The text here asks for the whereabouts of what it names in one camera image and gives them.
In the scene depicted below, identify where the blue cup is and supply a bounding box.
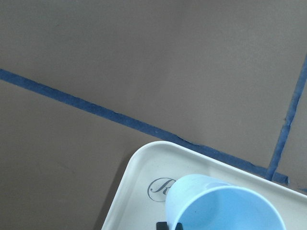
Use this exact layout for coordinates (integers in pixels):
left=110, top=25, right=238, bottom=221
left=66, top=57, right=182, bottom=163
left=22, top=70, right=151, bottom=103
left=165, top=174, right=286, bottom=230

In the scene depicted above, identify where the cream rabbit tray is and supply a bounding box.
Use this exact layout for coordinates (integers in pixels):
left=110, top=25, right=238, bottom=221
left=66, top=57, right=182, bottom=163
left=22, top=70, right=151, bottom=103
left=102, top=141, right=307, bottom=230

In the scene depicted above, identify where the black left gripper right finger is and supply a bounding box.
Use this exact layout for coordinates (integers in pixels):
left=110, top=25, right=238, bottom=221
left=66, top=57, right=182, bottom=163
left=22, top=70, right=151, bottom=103
left=175, top=222, right=183, bottom=230

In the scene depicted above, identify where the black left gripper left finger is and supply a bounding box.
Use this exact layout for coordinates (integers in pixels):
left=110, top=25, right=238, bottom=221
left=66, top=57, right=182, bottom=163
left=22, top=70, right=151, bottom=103
left=156, top=221, right=168, bottom=230

